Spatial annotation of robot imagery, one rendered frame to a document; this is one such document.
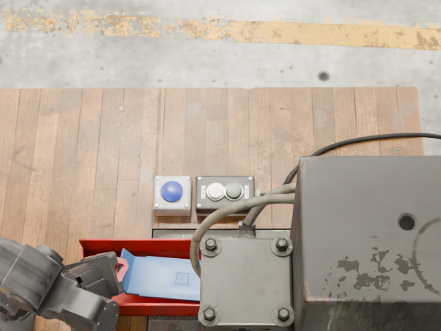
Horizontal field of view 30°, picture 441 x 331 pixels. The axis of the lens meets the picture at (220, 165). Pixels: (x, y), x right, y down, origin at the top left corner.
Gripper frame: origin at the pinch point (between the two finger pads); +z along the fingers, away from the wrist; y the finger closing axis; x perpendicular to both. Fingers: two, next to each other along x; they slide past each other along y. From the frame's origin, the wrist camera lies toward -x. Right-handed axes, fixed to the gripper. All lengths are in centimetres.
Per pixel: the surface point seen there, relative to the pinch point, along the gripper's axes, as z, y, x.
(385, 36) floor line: 161, 5, 33
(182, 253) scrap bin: 11.4, 4.5, -2.0
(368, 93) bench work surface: 45, 34, 16
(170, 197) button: 13.3, 4.3, 8.1
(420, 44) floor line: 164, 15, 27
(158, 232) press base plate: 12.0, 0.3, 2.6
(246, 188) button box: 20.8, 15.4, 5.5
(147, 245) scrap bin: 6.9, 1.1, 1.3
